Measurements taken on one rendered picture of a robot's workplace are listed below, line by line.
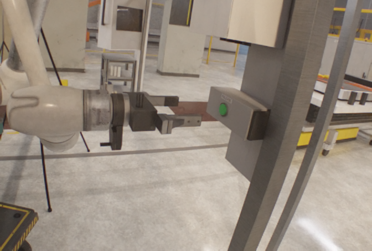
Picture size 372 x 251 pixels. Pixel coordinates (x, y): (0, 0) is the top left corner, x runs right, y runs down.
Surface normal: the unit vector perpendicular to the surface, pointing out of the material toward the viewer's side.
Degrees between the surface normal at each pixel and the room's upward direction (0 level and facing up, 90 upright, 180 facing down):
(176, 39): 90
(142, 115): 90
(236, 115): 90
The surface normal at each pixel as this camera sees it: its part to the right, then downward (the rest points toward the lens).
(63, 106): 0.51, -0.15
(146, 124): 0.40, 0.35
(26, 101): 0.25, -0.36
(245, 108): -0.90, 0.00
